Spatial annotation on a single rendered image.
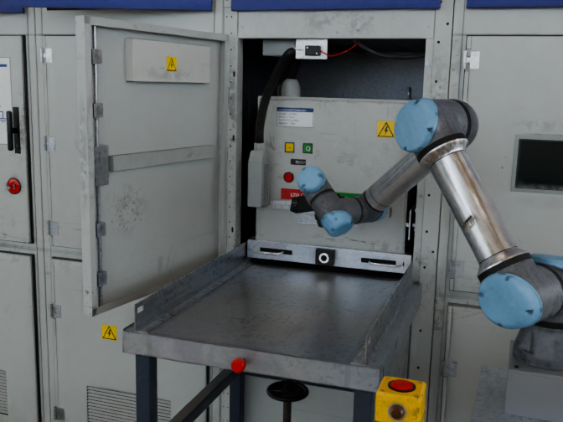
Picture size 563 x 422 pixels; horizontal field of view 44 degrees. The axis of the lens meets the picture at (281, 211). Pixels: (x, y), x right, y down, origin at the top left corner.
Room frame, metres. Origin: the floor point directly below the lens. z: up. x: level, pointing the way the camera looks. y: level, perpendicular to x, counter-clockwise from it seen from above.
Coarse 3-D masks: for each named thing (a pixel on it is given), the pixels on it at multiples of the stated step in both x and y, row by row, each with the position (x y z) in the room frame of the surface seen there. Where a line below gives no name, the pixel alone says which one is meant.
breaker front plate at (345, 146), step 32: (288, 128) 2.20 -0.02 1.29; (320, 128) 2.17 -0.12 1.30; (352, 128) 2.14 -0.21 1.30; (288, 160) 2.20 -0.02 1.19; (320, 160) 2.17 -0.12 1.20; (352, 160) 2.13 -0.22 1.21; (384, 160) 2.10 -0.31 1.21; (352, 192) 2.13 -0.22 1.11; (256, 224) 2.23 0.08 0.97; (288, 224) 2.20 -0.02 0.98; (384, 224) 2.10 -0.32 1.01
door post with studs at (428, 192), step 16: (448, 0) 2.01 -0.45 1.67; (448, 16) 2.01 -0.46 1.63; (448, 32) 2.01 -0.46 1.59; (432, 48) 2.03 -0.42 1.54; (448, 48) 2.01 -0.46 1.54; (432, 64) 2.02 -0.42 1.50; (448, 64) 2.01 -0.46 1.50; (432, 80) 2.02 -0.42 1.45; (432, 96) 2.02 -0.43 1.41; (432, 176) 2.01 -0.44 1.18; (432, 192) 2.01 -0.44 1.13; (416, 208) 2.03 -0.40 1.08; (432, 208) 2.01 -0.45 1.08; (416, 224) 2.03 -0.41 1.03; (432, 224) 2.01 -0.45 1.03; (416, 240) 2.03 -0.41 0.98; (432, 240) 2.01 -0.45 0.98; (416, 256) 2.03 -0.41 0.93; (432, 256) 2.01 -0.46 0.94; (416, 272) 2.03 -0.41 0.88; (432, 272) 2.01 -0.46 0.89; (432, 288) 2.01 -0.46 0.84; (432, 304) 2.01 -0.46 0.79; (416, 368) 2.02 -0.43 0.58
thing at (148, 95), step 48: (96, 48) 1.72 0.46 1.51; (144, 48) 1.86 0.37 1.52; (192, 48) 2.05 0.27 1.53; (96, 96) 1.71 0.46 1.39; (144, 96) 1.90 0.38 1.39; (192, 96) 2.10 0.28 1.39; (96, 144) 1.71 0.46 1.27; (144, 144) 1.90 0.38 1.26; (192, 144) 2.10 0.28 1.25; (96, 192) 1.72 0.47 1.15; (144, 192) 1.90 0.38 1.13; (192, 192) 2.10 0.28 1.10; (96, 240) 1.73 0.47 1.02; (144, 240) 1.90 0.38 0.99; (192, 240) 2.10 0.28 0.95; (96, 288) 1.69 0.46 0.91; (144, 288) 1.89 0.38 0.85
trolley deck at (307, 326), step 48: (240, 288) 1.93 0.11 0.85; (288, 288) 1.94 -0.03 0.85; (336, 288) 1.96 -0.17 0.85; (384, 288) 1.97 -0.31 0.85; (144, 336) 1.55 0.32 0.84; (192, 336) 1.54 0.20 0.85; (240, 336) 1.55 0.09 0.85; (288, 336) 1.55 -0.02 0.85; (336, 336) 1.56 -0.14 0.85; (336, 384) 1.40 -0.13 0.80
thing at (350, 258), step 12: (252, 240) 2.22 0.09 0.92; (264, 240) 2.22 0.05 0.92; (252, 252) 2.22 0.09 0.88; (276, 252) 2.20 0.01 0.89; (288, 252) 2.19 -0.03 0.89; (300, 252) 2.17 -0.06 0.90; (312, 252) 2.16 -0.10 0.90; (336, 252) 2.13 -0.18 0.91; (348, 252) 2.12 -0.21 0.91; (360, 252) 2.11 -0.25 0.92; (372, 252) 2.10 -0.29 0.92; (384, 252) 2.09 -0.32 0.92; (408, 252) 2.10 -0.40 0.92; (336, 264) 2.13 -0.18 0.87; (348, 264) 2.12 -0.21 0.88; (360, 264) 2.11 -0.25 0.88; (408, 264) 2.06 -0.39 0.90
